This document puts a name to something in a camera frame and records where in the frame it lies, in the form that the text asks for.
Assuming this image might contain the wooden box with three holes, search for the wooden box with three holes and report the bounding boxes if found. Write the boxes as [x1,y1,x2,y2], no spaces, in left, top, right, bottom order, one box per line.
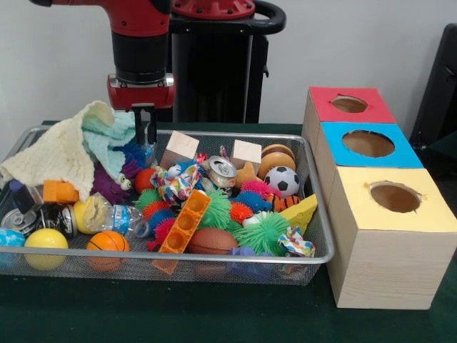
[301,85,457,310]

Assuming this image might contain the black monitor on stand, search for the black monitor on stand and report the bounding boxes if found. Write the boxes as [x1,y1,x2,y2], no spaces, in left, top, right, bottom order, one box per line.
[409,23,457,151]

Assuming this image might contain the large wooden block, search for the large wooden block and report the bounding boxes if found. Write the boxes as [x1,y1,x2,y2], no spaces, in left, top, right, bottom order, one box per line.
[159,131,200,169]

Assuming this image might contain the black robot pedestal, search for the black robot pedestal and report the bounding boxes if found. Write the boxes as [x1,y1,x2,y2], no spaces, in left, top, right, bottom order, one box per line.
[167,0,286,124]

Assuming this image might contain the cream waffle cloth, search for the cream waffle cloth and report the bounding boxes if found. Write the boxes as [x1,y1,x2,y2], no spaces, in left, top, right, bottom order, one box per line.
[0,100,117,203]

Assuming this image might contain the clear water bottle blue label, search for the clear water bottle blue label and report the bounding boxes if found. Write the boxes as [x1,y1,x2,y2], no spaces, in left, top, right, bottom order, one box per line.
[84,194,150,239]

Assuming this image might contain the toy hamburger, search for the toy hamburger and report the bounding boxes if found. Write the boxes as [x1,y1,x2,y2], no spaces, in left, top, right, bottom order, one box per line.
[257,144,297,181]

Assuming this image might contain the light blue waffle cloth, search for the light blue waffle cloth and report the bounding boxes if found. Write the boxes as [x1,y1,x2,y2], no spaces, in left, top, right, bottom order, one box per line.
[81,112,139,179]

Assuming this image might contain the small soccer ball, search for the small soccer ball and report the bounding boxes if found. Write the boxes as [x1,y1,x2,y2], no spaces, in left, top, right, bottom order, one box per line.
[263,166,301,199]

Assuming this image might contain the orange plastic block with holes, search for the orange plastic block with holes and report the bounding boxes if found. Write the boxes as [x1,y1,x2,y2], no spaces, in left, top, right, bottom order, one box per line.
[158,189,212,254]

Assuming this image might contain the silver mesh bin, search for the silver mesh bin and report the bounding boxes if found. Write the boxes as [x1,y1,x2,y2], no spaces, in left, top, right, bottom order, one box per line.
[0,124,336,287]

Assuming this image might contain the small wooden block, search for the small wooden block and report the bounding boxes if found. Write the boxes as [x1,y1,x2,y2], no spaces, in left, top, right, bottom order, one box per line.
[230,139,263,171]

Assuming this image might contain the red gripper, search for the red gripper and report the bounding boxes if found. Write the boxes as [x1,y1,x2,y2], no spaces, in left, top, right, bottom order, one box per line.
[106,73,176,145]

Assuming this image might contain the green spiky ball with eyes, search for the green spiky ball with eyes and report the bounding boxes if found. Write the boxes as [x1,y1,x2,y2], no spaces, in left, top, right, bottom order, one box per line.
[233,212,292,257]

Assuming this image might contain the yellow ball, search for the yellow ball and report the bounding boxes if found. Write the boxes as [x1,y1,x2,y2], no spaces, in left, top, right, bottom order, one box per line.
[24,228,69,271]

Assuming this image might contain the dark green tablecloth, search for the dark green tablecloth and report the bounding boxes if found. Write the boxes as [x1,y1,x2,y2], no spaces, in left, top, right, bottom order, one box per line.
[0,120,457,343]

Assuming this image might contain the purple spiky toy with eyes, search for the purple spiky toy with eyes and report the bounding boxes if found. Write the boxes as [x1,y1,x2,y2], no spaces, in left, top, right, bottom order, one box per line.
[91,155,144,205]

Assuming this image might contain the crushed silver can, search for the crushed silver can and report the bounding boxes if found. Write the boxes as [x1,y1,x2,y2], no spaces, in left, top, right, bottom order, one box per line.
[208,156,238,189]

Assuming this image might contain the small orange basketball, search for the small orange basketball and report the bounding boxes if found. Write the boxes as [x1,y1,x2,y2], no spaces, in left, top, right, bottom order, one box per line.
[86,230,130,272]

